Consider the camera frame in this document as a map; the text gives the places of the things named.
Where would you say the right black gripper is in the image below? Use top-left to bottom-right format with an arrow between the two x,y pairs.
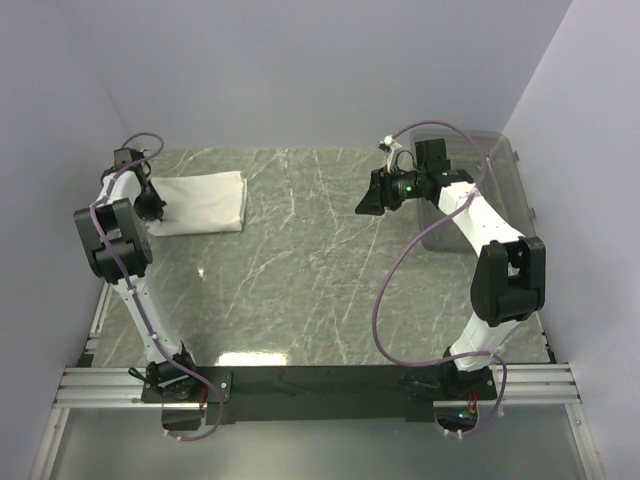
355,164 -> 427,217

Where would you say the white t-shirt red print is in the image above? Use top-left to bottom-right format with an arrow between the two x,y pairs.
146,171 -> 248,237

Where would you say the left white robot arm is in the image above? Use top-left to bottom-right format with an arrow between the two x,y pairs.
73,146 -> 203,402

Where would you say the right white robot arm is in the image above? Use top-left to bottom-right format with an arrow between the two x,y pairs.
355,136 -> 546,399

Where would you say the clear plastic bin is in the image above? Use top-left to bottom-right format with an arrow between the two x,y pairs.
409,126 -> 536,254

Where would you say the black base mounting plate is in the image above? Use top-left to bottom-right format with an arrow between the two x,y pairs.
142,364 -> 500,432

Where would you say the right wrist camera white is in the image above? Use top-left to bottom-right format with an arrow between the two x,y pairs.
378,135 -> 402,172

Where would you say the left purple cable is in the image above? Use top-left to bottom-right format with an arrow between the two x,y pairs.
89,131 -> 227,444

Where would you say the purple cable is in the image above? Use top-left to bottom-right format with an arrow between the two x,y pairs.
372,119 -> 508,438
89,131 -> 227,444

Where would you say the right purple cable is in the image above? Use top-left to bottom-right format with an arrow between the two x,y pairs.
372,119 -> 508,438

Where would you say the aluminium frame rail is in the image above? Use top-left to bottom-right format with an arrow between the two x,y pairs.
29,147 -> 609,480

